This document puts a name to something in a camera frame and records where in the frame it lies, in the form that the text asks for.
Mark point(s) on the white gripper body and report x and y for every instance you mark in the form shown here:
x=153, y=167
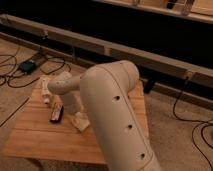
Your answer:
x=71, y=102

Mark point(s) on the black power adapter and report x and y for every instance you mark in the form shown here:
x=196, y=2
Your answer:
x=27, y=67

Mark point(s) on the dark rectangular remote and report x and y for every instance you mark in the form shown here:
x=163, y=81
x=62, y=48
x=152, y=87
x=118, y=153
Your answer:
x=57, y=113

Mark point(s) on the white plastic bottle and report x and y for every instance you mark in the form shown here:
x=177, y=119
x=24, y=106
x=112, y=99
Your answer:
x=46, y=94

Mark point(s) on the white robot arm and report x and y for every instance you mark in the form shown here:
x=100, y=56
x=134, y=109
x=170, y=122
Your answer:
x=104, y=92

